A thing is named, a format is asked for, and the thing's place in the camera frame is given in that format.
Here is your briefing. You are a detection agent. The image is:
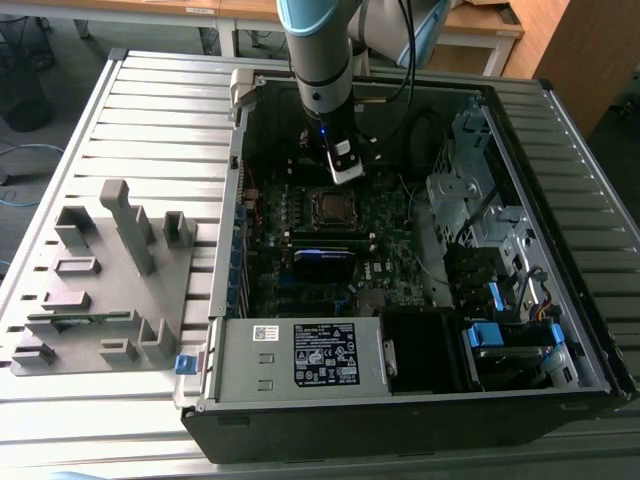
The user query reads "grey parts rack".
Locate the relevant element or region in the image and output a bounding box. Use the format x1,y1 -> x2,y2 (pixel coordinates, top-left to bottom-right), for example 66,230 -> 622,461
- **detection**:
9,179 -> 199,376

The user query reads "wooden cabinet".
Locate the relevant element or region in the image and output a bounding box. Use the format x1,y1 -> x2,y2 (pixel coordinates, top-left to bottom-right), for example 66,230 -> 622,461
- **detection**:
502,0 -> 640,141

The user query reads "beige case latch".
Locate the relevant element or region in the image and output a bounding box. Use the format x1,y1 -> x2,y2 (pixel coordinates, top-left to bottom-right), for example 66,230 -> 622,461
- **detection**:
228,68 -> 257,109

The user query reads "silver CPU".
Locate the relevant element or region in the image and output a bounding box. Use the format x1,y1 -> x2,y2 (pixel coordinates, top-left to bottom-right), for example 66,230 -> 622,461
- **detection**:
321,192 -> 354,222

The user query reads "coloured wire bundle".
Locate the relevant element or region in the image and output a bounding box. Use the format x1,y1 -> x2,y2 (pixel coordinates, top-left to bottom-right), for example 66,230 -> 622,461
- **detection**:
530,298 -> 557,322

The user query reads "wooden desk white frame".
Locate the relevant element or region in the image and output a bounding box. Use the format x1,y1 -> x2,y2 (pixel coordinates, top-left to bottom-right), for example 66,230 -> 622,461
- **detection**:
0,0 -> 224,56
219,0 -> 526,77

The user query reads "blue disk carrier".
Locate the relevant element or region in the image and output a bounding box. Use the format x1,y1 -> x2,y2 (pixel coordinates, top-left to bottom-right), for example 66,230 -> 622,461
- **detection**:
462,322 -> 565,362

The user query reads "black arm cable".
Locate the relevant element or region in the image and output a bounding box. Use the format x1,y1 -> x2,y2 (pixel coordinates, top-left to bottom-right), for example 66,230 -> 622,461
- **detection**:
369,0 -> 417,146

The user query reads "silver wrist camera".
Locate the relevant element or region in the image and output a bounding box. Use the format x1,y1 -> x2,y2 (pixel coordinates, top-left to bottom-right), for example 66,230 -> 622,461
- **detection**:
324,139 -> 365,187

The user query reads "metal drive cage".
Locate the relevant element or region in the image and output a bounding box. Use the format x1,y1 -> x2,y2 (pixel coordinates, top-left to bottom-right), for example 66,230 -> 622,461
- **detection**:
424,94 -> 541,281

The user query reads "grey power supply unit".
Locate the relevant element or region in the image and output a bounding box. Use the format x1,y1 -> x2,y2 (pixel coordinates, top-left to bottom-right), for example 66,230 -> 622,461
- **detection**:
214,317 -> 389,401

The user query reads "silver chipset heat sink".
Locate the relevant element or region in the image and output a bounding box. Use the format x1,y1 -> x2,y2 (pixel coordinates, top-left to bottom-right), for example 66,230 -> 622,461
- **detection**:
358,288 -> 387,317

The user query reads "CPU socket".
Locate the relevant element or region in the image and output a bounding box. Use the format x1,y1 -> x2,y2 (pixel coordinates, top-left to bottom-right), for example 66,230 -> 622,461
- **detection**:
309,185 -> 365,232

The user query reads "metal socket cover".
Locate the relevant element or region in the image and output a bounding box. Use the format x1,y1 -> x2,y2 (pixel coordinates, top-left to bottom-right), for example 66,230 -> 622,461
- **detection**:
313,188 -> 362,230

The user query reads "green motherboard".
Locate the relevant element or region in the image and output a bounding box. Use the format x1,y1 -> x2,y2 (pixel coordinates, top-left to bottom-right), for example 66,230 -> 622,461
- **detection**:
233,158 -> 442,321

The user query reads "black waste bin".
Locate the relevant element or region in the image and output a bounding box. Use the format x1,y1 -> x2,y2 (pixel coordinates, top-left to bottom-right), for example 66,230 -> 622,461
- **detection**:
0,69 -> 55,134

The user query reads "black graphics card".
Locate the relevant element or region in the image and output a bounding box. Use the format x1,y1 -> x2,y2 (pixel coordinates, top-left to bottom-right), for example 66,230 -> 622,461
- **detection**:
292,248 -> 357,282

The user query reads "black cable loop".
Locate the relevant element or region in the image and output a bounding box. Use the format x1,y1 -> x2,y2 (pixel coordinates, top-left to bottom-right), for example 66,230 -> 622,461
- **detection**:
406,108 -> 447,171

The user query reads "black hard disk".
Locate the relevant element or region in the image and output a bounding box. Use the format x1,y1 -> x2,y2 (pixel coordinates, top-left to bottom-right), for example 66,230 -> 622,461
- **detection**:
472,347 -> 549,392

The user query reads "black PC case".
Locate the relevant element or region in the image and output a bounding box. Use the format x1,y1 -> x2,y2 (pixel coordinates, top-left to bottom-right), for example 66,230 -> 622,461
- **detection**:
172,67 -> 639,466

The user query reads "blue floor cable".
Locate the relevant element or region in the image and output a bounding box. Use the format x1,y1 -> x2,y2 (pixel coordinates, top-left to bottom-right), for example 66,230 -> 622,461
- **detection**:
0,142 -> 66,209

